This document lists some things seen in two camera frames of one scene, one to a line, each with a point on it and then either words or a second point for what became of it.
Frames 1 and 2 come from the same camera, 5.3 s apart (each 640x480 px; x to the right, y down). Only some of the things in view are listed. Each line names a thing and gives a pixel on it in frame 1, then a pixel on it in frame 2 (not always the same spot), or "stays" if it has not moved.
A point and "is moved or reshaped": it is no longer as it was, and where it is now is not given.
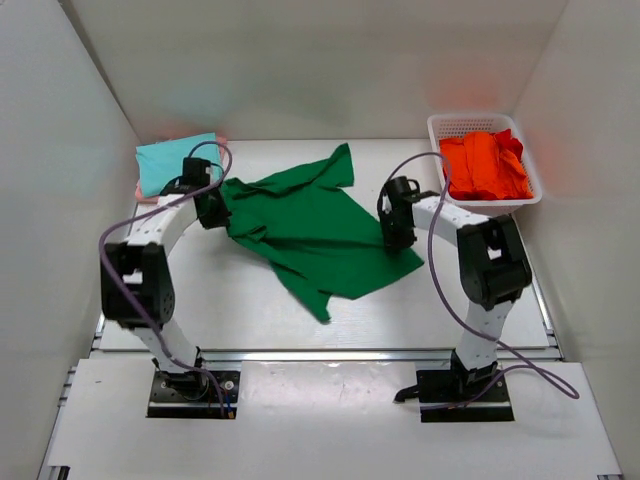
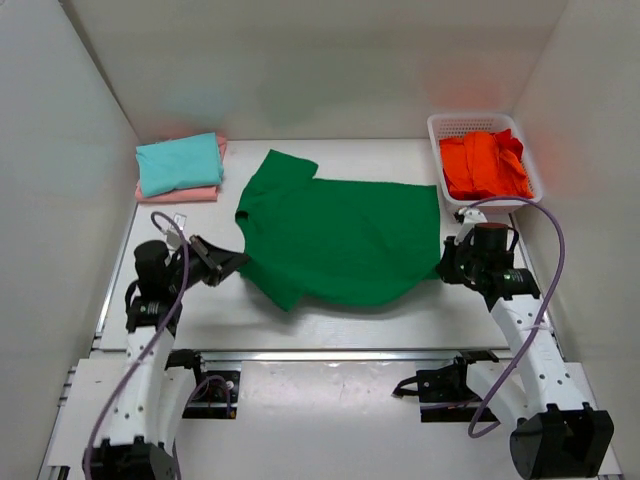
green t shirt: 321,233 is moved or reshaped
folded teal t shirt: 160,162 stays
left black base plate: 193,394 stays
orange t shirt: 487,165 stays
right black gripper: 393,242 to 451,248
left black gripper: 220,219 to 221,262
